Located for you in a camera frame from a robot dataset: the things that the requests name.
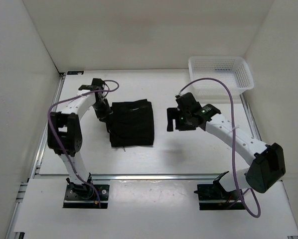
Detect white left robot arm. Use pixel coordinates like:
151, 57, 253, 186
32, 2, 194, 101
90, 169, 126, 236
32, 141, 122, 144
47, 78, 112, 199

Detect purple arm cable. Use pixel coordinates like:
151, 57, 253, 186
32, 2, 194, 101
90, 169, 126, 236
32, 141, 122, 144
47, 79, 120, 207
178, 77, 261, 219

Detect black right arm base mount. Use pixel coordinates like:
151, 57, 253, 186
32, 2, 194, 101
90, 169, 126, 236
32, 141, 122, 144
194, 171, 245, 211

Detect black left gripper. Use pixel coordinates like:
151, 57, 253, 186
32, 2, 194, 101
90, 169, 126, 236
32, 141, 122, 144
92, 98, 113, 124

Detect aluminium front frame rail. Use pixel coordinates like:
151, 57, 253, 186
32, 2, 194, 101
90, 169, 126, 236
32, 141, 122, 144
92, 173, 219, 180

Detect white plastic mesh basket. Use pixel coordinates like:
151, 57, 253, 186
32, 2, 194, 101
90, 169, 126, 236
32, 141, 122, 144
188, 56, 254, 99

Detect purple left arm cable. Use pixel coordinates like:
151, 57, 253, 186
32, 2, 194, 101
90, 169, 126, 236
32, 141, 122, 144
47, 79, 120, 207

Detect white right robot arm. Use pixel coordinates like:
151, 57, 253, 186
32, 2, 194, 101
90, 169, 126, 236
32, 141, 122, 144
166, 93, 286, 199

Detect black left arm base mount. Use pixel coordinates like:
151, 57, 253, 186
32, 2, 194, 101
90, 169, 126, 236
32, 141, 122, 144
63, 178, 110, 209

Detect black shorts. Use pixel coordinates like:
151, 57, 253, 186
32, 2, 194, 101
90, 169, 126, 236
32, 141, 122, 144
106, 99, 154, 147

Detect small blue label sticker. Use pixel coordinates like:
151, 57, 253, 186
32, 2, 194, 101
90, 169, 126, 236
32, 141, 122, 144
67, 71, 84, 75

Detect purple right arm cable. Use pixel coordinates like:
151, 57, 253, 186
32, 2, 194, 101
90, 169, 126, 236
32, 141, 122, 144
178, 77, 261, 219

